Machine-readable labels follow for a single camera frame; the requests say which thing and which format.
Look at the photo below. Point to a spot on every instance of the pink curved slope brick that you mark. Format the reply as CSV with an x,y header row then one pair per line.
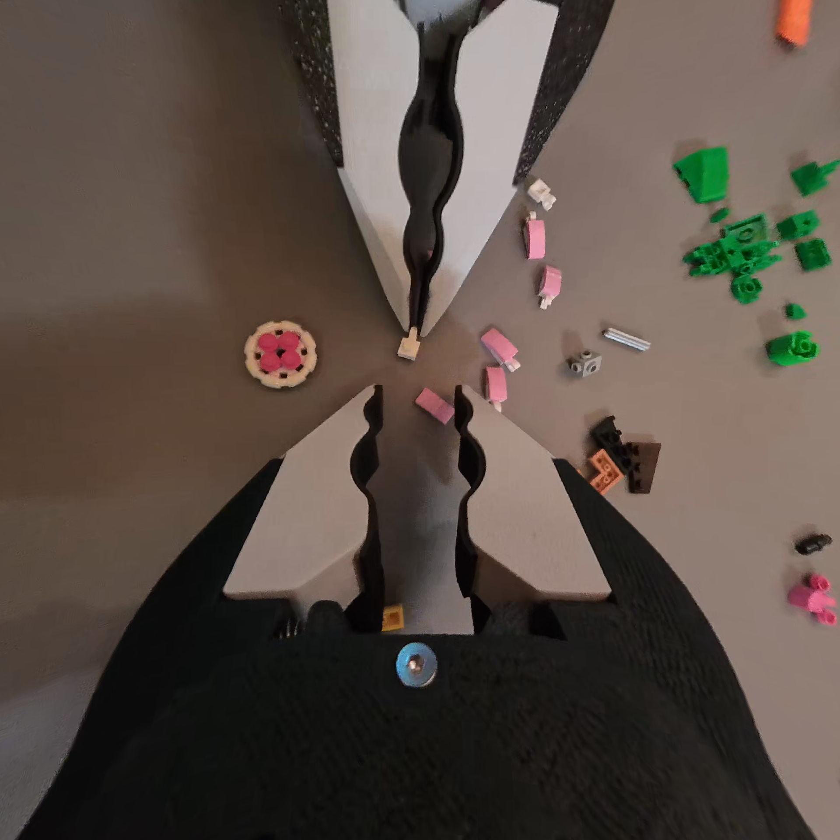
x,y
433,403

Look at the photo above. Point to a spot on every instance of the pink brick with white clip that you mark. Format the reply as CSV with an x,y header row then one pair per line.
x,y
495,384
535,237
497,342
550,281

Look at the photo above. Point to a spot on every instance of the round white plate magenta studs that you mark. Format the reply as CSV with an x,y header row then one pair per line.
x,y
281,354

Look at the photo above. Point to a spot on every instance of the grey bar piece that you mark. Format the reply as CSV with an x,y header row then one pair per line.
x,y
625,339

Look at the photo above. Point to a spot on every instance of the grey desk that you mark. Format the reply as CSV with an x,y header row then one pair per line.
x,y
131,197

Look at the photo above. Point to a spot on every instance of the black studded plate brick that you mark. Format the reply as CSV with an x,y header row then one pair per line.
x,y
607,433

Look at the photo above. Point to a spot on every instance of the dark brown wedge brick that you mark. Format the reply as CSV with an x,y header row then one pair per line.
x,y
642,467

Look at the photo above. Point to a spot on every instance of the group of green toy bricks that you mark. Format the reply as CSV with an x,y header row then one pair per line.
x,y
705,174

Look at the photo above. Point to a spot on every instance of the small black toy connector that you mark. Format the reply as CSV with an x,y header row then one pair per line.
x,y
812,544

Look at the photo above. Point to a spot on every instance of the small grey studded brick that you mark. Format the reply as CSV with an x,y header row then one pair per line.
x,y
585,365

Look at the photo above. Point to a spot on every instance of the orange brick separator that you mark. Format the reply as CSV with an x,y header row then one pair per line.
x,y
794,23

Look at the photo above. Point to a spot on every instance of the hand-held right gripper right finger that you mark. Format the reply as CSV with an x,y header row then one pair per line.
x,y
531,531

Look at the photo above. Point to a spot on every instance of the orange bracket brick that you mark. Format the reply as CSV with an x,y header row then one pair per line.
x,y
604,476

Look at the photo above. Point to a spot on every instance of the yellow plate brick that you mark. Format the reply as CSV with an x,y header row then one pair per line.
x,y
394,618

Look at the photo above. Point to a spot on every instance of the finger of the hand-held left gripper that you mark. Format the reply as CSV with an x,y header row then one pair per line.
x,y
371,98
499,98

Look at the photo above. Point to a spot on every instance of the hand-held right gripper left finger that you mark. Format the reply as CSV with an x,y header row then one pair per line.
x,y
308,531

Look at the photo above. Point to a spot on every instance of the magenta toy brick piece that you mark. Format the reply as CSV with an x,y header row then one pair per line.
x,y
810,596

